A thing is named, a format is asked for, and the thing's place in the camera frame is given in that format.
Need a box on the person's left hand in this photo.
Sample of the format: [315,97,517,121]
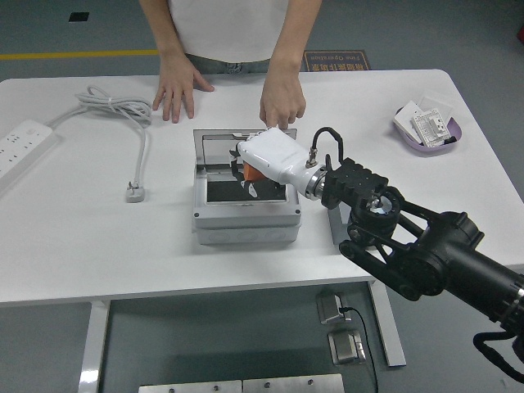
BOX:
[260,61,307,132]

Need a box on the metal floor socket box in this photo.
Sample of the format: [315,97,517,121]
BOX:
[327,329,367,365]
[315,289,353,327]

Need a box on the white table leg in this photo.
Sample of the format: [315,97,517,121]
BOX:
[367,281,407,368]
[78,300,111,393]

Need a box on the grey cube holder block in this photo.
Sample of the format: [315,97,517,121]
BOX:
[327,206,351,245]

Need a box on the person's right hand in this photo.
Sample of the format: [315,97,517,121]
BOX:
[152,52,216,124]

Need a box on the white power cable with plug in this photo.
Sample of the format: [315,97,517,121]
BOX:
[44,84,155,205]

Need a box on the orange cylindrical battery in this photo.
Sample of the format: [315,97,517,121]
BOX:
[242,161,266,183]

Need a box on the grey plastic enclosure box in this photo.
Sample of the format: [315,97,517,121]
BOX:
[192,163,303,246]

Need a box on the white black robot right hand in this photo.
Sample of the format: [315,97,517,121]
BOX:
[227,128,319,201]

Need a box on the white power strip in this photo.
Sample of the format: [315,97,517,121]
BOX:
[0,118,56,193]

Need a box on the person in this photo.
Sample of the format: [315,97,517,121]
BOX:
[169,0,283,75]

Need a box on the black floor cable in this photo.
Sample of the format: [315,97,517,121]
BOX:
[339,305,380,393]

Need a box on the dark floor sign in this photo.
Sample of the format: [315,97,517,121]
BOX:
[303,50,371,73]

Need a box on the yellow floor tape line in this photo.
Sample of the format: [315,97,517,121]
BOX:
[0,49,160,61]

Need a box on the purple plastic tray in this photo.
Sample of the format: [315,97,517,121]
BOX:
[393,105,463,157]

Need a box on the grey metal plate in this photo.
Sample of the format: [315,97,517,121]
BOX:
[138,380,243,393]
[242,373,345,393]

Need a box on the white socket module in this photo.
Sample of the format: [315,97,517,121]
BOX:
[410,108,451,148]

